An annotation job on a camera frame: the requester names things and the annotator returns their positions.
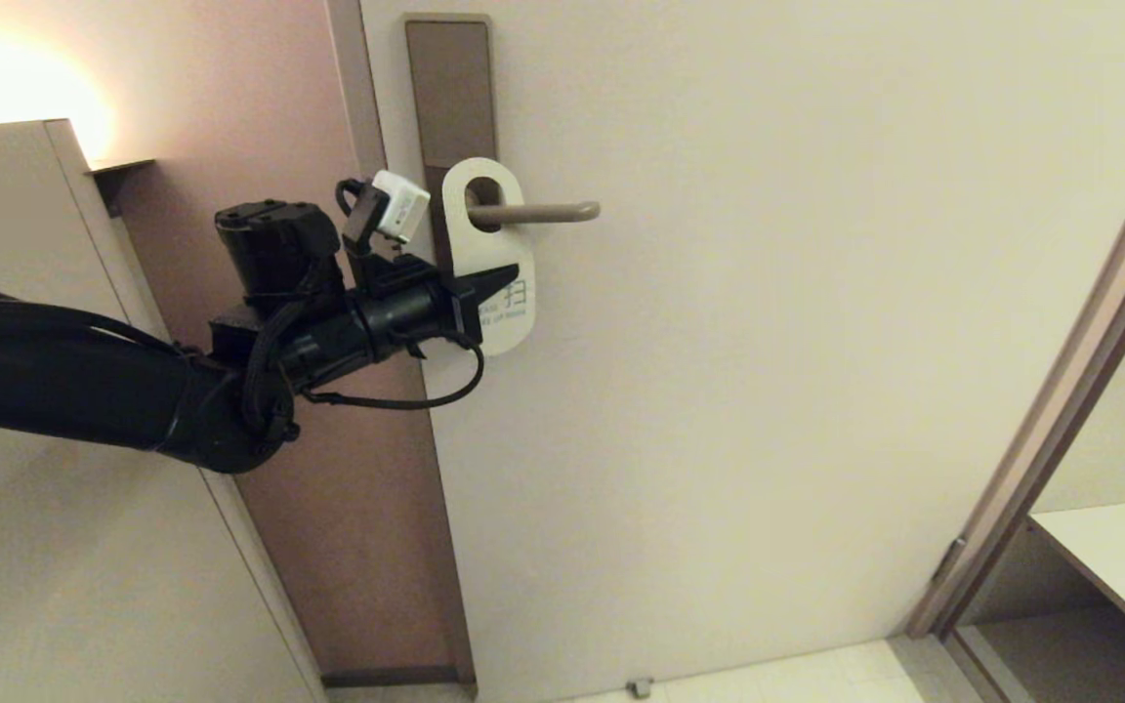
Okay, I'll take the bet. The beige cabinet panel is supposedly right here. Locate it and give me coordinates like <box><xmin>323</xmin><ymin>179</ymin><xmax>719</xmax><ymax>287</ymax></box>
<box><xmin>0</xmin><ymin>119</ymin><xmax>329</xmax><ymax>703</ymax></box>

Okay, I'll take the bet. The black left camera bracket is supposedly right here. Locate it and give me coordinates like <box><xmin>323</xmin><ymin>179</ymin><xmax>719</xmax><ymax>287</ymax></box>
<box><xmin>336</xmin><ymin>179</ymin><xmax>438</xmax><ymax>296</ymax></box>

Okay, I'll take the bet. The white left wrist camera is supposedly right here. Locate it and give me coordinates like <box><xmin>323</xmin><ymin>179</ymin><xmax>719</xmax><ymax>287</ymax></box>
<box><xmin>370</xmin><ymin>170</ymin><xmax>432</xmax><ymax>245</ymax></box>

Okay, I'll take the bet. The closet base board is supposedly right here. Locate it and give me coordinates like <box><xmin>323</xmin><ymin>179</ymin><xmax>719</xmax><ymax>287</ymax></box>
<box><xmin>948</xmin><ymin>605</ymin><xmax>1125</xmax><ymax>703</ymax></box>

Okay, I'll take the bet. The metal door handle lever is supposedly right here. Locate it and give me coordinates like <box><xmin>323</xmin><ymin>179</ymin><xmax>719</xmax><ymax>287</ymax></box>
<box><xmin>465</xmin><ymin>201</ymin><xmax>602</xmax><ymax>225</ymax></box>

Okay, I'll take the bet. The white room door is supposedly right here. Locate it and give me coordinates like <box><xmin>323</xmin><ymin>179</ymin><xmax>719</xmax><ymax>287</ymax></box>
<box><xmin>357</xmin><ymin>0</ymin><xmax>1125</xmax><ymax>703</ymax></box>

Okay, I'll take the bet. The dark brown wall ledge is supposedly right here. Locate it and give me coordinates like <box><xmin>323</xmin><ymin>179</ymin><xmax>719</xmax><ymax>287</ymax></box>
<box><xmin>89</xmin><ymin>158</ymin><xmax>158</xmax><ymax>218</ymax></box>

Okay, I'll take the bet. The brown skirting board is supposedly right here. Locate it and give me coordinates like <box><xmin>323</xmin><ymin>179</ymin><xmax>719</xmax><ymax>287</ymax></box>
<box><xmin>321</xmin><ymin>666</ymin><xmax>461</xmax><ymax>688</ymax></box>

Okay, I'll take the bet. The brown door lock plate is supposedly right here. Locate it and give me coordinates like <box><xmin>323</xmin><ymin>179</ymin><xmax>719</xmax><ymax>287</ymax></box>
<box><xmin>403</xmin><ymin>15</ymin><xmax>500</xmax><ymax>274</ymax></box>

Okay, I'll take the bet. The small closet frame bracket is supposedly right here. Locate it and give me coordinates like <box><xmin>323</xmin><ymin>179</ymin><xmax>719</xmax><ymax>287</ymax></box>
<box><xmin>934</xmin><ymin>536</ymin><xmax>967</xmax><ymax>587</ymax></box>

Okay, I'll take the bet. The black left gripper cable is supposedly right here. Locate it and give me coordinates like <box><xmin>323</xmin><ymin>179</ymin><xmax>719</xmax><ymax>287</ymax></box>
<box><xmin>304</xmin><ymin>337</ymin><xmax>485</xmax><ymax>411</ymax></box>

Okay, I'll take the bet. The blue do-not-disturb door hanger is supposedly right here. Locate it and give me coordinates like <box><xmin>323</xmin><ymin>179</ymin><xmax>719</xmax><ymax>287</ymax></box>
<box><xmin>441</xmin><ymin>157</ymin><xmax>536</xmax><ymax>356</ymax></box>

